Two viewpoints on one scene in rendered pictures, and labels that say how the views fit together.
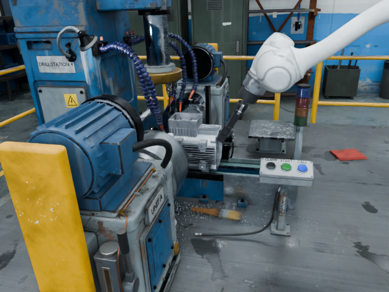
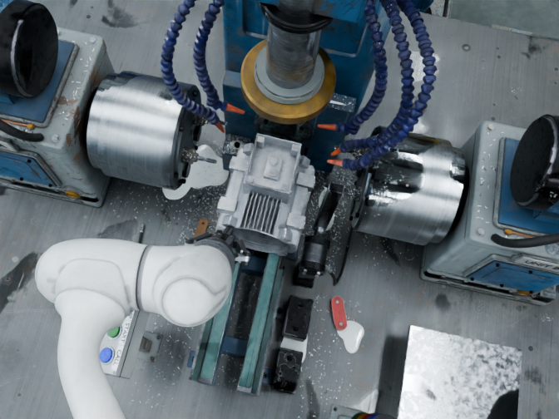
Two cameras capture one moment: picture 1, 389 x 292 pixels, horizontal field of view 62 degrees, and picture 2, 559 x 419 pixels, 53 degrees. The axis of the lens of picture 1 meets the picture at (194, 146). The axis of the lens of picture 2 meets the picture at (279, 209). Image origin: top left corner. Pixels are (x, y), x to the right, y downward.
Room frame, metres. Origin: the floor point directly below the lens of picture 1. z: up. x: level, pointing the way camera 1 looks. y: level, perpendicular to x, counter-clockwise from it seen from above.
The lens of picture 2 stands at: (1.20, -0.45, 2.25)
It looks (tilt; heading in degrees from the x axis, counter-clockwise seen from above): 71 degrees down; 78
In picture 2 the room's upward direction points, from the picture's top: 10 degrees clockwise
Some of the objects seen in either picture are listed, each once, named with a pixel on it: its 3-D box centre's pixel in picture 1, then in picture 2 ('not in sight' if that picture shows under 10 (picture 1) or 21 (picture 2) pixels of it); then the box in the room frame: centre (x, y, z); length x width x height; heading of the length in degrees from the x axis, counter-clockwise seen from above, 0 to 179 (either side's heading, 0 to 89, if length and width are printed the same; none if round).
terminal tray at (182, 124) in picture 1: (186, 124); (272, 170); (1.27, 0.03, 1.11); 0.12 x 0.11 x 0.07; 74
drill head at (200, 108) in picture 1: (191, 115); (414, 189); (1.61, 0.01, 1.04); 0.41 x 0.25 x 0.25; 166
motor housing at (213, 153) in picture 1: (195, 146); (266, 200); (1.26, -0.01, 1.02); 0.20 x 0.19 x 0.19; 74
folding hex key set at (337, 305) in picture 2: not in sight; (338, 313); (1.44, -0.24, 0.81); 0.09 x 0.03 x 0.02; 96
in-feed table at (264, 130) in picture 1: (271, 137); (452, 390); (1.70, -0.44, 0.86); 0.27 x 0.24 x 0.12; 166
